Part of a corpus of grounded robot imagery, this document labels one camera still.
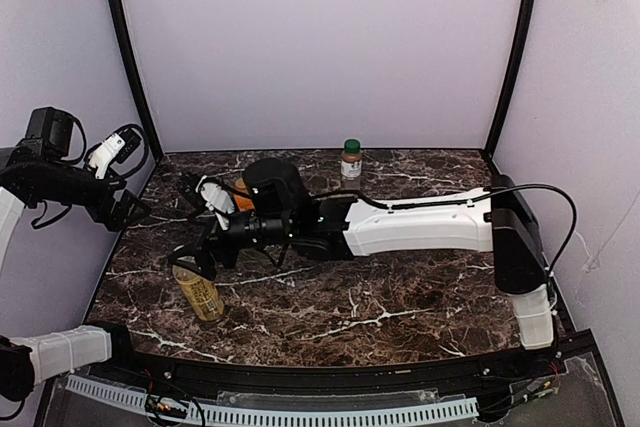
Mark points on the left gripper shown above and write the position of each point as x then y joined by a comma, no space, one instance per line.
116,203

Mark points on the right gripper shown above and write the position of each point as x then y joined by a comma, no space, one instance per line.
213,242

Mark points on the green tea bottle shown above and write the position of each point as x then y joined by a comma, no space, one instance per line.
201,294

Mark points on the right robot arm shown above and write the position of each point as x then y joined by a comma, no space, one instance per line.
347,224

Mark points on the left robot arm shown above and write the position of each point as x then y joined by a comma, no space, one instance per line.
37,172

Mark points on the orange juice bottle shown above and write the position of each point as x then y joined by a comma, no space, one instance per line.
242,197

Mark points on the coffee bottle green cap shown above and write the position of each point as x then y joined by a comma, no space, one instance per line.
351,159

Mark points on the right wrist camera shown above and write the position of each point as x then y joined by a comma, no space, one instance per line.
217,200

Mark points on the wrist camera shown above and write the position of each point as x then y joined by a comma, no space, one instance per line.
217,200
115,149

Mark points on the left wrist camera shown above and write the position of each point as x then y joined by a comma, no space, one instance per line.
115,149

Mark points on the white slotted cable duct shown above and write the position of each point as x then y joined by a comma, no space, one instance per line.
412,408

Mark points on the left black corner post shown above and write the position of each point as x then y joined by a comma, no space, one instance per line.
120,27

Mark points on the black corner post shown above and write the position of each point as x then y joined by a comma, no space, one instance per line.
516,54
120,27

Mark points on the black front frame rail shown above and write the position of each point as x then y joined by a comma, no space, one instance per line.
486,374

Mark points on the right black corner post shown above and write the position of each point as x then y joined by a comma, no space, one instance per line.
516,54

